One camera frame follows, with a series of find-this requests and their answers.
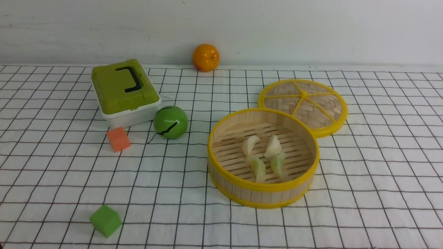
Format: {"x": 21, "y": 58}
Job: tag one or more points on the white dumpling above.
{"x": 273, "y": 147}
{"x": 248, "y": 145}

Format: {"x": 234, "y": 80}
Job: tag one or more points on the green dumpling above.
{"x": 277, "y": 165}
{"x": 258, "y": 167}

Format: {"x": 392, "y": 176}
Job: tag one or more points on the bamboo steamer tray yellow rim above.
{"x": 233, "y": 176}

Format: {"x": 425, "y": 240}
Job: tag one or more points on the woven bamboo steamer lid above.
{"x": 318, "y": 106}

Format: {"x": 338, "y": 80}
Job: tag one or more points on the orange plastic fruit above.
{"x": 205, "y": 57}

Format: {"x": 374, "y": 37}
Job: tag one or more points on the green lid white box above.
{"x": 125, "y": 94}

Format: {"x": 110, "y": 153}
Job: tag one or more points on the orange foam cube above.
{"x": 118, "y": 139}

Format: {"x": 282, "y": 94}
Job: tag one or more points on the green foam cube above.
{"x": 106, "y": 220}

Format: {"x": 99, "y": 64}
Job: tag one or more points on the green ball with cord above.
{"x": 171, "y": 122}

